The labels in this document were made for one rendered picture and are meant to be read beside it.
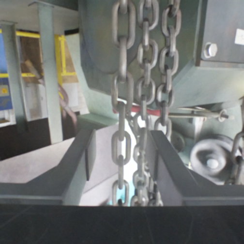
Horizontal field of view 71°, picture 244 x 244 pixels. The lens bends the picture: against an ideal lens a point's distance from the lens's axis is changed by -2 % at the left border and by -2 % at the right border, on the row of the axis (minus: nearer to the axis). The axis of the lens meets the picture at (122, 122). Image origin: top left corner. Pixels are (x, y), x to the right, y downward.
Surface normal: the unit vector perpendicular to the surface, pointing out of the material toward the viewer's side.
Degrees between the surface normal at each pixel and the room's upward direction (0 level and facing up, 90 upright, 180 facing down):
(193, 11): 90
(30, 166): 90
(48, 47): 90
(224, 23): 90
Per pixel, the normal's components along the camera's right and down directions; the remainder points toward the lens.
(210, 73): 0.33, 0.86
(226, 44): 0.49, 0.26
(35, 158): 0.76, 0.21
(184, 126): -0.66, 0.21
